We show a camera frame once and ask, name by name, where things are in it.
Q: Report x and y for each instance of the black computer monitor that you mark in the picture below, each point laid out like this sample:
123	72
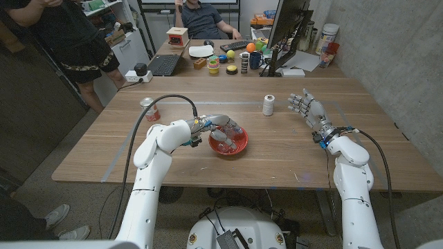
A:
287	17

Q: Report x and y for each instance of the black computer mouse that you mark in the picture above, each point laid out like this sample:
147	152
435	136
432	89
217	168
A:
208	43

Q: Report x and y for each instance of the person with grey sneakers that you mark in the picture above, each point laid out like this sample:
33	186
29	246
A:
20	221

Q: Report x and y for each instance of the white power strip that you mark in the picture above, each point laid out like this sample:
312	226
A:
131	76

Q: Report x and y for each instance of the standing person in black clothes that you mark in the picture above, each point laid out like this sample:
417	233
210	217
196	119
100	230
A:
69	31

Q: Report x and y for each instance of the seated person in blue shirt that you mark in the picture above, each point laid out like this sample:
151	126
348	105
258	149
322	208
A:
200	20

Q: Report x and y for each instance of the blue mug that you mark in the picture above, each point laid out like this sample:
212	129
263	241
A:
255	60

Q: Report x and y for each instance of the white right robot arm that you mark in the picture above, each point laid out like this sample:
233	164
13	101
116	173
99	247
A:
356	207

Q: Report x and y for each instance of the red and white can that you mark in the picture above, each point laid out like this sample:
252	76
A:
151	110

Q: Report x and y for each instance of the white canister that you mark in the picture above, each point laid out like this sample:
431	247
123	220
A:
327	36

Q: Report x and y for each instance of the brown brick block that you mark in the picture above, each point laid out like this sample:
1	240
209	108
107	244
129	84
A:
199	63

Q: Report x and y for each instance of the green toy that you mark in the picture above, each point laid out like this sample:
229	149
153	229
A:
259	44

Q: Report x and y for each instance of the yellow and black button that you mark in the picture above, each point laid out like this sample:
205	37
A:
232	69

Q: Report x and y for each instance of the black keyboard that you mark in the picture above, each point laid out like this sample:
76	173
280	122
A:
235	45

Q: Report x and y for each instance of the orange box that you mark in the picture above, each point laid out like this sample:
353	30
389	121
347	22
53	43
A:
262	19

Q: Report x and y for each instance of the blue round toy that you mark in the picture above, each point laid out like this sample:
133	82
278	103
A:
223	58

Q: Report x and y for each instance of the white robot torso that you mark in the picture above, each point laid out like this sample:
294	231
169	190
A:
249	224

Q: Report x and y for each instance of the yellow tennis ball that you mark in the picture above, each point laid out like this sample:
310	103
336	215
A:
230	54

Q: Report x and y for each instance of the black laptop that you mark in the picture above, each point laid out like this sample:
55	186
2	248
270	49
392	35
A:
164	65

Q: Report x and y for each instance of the black power adapter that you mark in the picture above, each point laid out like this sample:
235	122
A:
140	68

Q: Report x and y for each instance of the colourful stacking cups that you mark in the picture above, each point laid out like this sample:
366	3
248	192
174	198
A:
213	66

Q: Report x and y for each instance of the red cup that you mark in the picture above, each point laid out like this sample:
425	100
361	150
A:
327	57

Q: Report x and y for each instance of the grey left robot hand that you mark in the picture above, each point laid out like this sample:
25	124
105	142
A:
214	121

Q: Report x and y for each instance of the brown cardboard box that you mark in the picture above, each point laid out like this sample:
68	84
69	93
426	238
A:
116	37

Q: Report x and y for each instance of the white paper sheets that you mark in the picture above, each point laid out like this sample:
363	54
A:
306	60

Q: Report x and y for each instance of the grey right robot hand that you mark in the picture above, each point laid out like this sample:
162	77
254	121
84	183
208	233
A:
313	110

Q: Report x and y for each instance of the white shelf cabinet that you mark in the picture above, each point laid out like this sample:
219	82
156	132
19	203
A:
133	52

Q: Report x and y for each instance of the white and red toy box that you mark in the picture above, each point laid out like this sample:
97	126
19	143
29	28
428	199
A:
177	36

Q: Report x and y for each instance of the flat white box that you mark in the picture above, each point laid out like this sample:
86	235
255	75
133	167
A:
293	72

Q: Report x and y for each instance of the orange ball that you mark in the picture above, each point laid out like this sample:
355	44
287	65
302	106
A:
251	47

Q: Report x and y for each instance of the clear plastic bottle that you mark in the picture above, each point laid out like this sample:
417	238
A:
231	136

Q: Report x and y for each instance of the red bowl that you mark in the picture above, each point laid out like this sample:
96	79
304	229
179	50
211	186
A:
242	143

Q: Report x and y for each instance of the white thread spool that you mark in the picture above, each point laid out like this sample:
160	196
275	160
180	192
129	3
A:
268	105

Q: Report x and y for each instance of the white plate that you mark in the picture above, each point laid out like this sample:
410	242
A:
200	51

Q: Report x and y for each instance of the black and white block rack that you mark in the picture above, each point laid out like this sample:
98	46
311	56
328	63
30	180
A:
244	63

